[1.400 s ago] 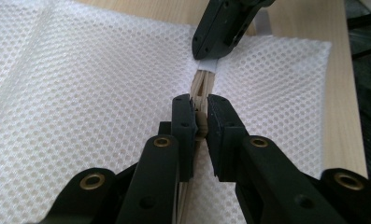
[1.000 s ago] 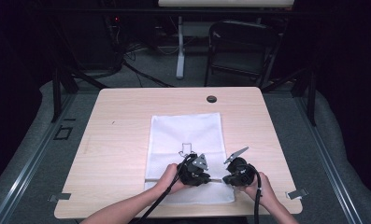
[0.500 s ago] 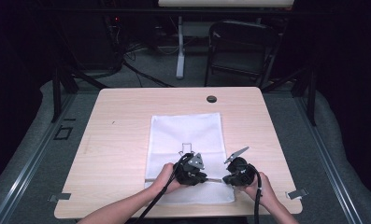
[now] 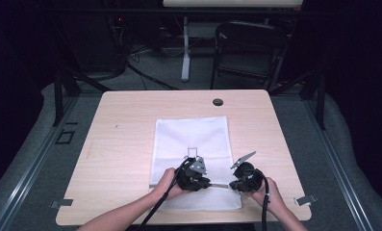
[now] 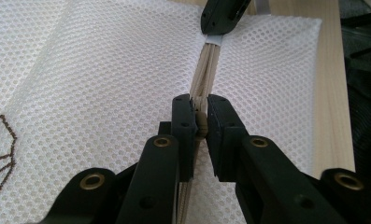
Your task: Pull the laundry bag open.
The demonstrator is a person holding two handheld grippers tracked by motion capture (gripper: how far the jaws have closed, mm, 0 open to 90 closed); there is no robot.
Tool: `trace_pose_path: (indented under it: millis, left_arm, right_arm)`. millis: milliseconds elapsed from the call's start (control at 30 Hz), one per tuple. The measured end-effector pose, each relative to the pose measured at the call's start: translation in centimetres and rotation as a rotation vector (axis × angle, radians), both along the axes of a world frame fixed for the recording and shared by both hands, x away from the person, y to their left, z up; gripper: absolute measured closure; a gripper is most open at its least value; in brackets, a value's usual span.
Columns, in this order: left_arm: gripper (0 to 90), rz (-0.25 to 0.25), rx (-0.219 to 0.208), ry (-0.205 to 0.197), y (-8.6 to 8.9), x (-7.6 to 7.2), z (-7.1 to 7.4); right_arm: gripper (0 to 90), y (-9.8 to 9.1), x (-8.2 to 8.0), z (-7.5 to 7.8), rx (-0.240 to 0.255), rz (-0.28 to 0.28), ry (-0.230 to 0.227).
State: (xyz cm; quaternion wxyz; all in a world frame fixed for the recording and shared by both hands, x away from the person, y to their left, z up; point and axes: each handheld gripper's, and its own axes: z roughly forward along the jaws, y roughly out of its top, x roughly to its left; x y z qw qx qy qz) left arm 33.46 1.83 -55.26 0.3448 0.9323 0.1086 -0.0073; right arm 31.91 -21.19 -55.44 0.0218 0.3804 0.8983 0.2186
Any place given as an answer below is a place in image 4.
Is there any person's left hand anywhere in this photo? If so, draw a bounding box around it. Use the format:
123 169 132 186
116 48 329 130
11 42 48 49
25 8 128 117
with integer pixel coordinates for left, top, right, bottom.
152 167 186 202

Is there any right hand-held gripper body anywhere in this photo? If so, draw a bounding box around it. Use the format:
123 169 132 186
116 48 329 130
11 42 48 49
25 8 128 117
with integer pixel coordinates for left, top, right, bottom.
229 150 266 193

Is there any black computer tower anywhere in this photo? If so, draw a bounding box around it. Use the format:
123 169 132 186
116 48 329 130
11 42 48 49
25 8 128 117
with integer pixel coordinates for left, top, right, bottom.
64 13 126 74

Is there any white mesh laundry bag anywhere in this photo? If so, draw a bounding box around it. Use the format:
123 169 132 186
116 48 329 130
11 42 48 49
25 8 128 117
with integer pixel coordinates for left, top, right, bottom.
148 115 243 213

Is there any aluminium floor rail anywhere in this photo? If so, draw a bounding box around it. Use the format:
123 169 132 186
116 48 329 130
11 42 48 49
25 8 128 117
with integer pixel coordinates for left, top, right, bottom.
0 95 81 231
302 95 376 231

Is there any black floor cable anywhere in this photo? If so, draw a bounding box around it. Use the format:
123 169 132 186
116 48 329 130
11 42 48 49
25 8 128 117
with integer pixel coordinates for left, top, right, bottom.
124 61 181 91

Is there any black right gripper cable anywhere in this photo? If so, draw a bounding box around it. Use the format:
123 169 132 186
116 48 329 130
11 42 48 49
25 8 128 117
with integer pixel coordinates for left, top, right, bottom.
257 172 271 231

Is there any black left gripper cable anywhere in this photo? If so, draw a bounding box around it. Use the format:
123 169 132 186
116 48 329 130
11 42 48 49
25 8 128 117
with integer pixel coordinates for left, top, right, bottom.
136 159 190 231

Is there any black folding chair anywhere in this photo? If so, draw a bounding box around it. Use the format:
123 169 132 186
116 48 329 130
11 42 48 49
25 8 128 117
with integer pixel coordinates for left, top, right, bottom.
210 20 290 91

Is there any white desk leg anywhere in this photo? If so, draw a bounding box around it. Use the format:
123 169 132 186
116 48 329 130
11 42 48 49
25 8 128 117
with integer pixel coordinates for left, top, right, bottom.
181 15 191 83

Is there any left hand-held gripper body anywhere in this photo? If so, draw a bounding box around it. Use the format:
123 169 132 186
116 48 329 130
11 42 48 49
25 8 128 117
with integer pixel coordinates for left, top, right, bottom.
177 156 212 193

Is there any person's right hand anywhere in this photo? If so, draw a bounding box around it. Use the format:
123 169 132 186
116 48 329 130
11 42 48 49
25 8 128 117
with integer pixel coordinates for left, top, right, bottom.
246 176 289 217

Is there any grey metal table bracket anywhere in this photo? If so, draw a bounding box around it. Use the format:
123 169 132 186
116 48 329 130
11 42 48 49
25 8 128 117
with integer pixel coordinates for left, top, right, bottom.
49 198 74 210
293 193 318 207

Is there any black metal stand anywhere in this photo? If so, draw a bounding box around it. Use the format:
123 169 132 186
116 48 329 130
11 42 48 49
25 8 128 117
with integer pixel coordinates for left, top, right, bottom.
51 62 114 128
267 62 328 132

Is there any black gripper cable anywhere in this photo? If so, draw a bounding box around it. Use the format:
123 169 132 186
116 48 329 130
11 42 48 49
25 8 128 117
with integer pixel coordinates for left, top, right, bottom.
136 159 190 231
257 172 271 231

